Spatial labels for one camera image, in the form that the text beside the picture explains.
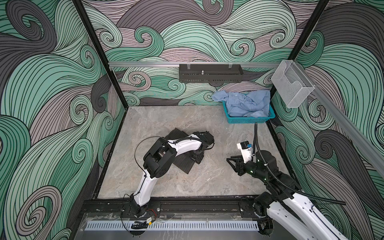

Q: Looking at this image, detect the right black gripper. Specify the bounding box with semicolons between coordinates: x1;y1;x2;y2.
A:
226;154;271;183

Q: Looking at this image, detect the dark grey pinstripe shirt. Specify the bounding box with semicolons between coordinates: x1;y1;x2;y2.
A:
165;128;195;174

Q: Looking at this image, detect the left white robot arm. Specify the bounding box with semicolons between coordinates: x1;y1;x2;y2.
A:
131;132;215;210

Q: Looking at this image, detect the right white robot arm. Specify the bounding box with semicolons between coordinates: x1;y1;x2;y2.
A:
227;124;346;240

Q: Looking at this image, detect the teal plastic basket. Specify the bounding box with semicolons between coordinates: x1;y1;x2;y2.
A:
221;102;276;124

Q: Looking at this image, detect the light blue shirt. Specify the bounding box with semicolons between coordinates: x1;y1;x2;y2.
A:
212;90;271;118

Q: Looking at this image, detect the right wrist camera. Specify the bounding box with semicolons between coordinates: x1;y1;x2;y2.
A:
237;141;254;164

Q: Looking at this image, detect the white slotted cable duct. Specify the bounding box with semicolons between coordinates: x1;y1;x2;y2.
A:
85;220;259;232

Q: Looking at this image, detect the black perforated wall tray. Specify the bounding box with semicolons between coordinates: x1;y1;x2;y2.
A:
179;64;244;84

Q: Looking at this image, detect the aluminium back rail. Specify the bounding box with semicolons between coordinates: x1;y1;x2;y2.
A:
108;61;281;69

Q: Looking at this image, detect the aluminium rail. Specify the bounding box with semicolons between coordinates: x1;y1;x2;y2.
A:
295;61;384;178
108;61;281;69

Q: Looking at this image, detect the clear plastic wall bin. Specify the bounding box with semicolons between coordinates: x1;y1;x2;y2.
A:
271;60;315;109

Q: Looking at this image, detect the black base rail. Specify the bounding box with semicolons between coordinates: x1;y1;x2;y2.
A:
81;195;258;218

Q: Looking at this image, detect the aluminium right rail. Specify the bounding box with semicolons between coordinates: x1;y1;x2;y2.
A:
295;61;384;178

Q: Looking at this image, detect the black left corner post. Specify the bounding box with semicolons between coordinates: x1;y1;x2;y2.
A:
73;0;129;111

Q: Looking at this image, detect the black corner post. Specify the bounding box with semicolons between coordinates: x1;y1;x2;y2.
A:
288;0;329;60
73;0;129;111

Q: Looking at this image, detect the black right corner post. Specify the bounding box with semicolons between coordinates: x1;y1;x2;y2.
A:
288;0;329;60

